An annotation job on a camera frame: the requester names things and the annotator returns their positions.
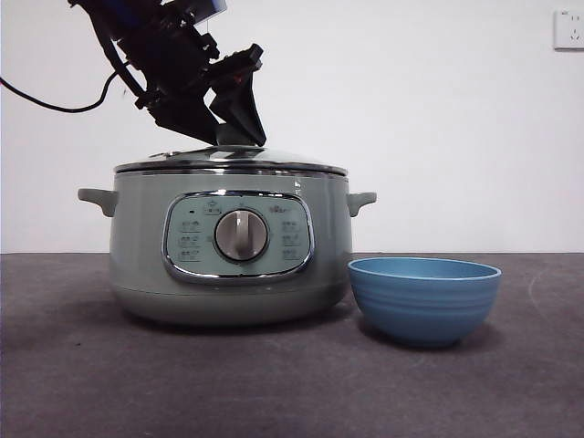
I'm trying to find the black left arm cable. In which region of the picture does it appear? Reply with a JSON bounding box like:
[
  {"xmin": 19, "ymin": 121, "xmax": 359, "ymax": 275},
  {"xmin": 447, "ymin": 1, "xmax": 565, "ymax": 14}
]
[{"xmin": 0, "ymin": 70, "xmax": 133, "ymax": 113}]

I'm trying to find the pale grey left wrist camera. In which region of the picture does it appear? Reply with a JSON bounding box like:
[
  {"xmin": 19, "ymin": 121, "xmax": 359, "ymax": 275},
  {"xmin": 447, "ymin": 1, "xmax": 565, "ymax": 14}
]
[{"xmin": 162, "ymin": 0, "xmax": 228, "ymax": 22}]

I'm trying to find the blue ribbed bowl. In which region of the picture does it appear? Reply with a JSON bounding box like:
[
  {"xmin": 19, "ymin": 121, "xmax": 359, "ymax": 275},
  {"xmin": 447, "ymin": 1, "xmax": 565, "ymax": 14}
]
[{"xmin": 348, "ymin": 256, "xmax": 504, "ymax": 347}]

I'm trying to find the pale green electric steamer pot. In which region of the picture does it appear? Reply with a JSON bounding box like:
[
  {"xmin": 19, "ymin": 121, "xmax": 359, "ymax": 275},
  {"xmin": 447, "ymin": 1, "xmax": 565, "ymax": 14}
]
[{"xmin": 77, "ymin": 171, "xmax": 378, "ymax": 328}]

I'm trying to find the glass lid with green knob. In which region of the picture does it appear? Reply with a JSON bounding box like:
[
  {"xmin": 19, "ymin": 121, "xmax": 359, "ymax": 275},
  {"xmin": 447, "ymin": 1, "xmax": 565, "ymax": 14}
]
[{"xmin": 113, "ymin": 125, "xmax": 349, "ymax": 175}]

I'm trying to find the white wall socket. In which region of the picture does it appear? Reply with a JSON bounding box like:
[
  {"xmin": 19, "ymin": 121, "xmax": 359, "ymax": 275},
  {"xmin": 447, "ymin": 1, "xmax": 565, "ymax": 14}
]
[{"xmin": 553, "ymin": 9, "xmax": 584, "ymax": 51}]

